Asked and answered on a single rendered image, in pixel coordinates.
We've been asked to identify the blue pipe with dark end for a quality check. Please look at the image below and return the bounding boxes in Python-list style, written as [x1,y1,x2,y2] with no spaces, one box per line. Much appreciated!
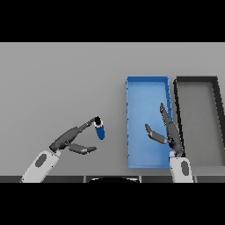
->
[93,116,105,141]

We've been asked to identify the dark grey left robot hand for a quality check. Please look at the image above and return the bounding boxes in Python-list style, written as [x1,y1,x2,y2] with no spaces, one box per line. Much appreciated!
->
[48,116,98,156]

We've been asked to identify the dark grey rectangular bin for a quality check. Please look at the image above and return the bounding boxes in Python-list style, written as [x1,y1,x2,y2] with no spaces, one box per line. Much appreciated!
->
[173,76,225,168]

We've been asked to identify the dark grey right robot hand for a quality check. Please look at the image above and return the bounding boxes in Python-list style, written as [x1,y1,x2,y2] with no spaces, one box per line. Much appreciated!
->
[144,102,185,157]

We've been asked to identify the blue rectangular bin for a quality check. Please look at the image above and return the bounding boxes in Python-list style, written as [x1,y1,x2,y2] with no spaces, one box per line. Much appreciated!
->
[125,75,174,170]

